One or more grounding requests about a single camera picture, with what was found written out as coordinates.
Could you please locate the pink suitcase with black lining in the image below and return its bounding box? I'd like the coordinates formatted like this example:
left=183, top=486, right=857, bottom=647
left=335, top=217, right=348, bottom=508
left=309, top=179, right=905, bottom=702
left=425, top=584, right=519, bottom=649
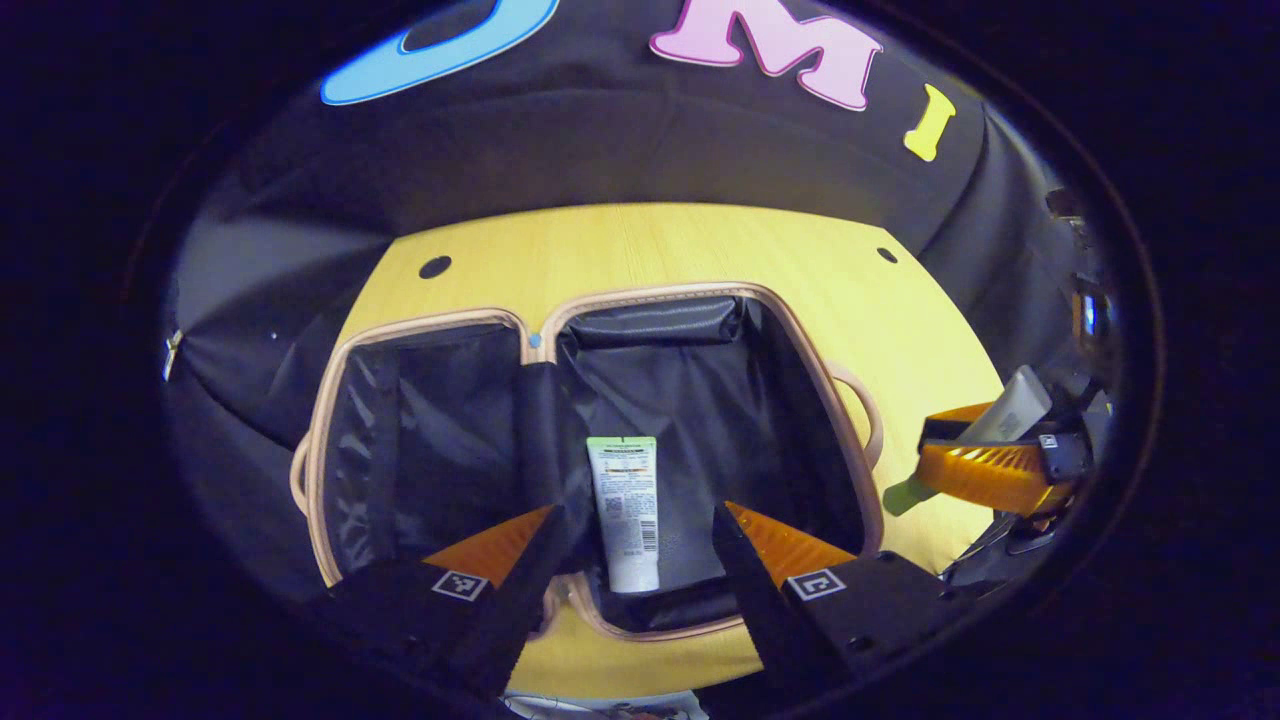
left=290, top=283, right=888, bottom=643

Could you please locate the grey tube with green cap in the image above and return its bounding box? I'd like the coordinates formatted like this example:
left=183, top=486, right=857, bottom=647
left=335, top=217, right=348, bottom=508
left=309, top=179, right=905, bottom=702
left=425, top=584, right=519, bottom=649
left=883, top=365, right=1054, bottom=518

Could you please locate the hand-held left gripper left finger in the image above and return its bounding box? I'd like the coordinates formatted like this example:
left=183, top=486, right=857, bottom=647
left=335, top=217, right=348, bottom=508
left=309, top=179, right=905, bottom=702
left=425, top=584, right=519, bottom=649
left=320, top=503, right=566, bottom=701

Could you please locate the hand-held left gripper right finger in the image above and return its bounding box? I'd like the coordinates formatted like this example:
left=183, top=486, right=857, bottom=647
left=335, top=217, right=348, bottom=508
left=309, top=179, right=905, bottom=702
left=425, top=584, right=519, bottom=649
left=712, top=500, right=966, bottom=701

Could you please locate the white tube with barcode label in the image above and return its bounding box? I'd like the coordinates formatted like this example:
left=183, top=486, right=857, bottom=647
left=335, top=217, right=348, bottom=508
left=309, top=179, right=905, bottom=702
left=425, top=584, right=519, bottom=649
left=586, top=436, right=663, bottom=595

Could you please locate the black backdrop cloth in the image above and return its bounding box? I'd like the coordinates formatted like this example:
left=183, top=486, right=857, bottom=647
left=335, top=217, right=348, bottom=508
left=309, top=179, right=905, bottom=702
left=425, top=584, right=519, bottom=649
left=165, top=0, right=1111, bottom=606

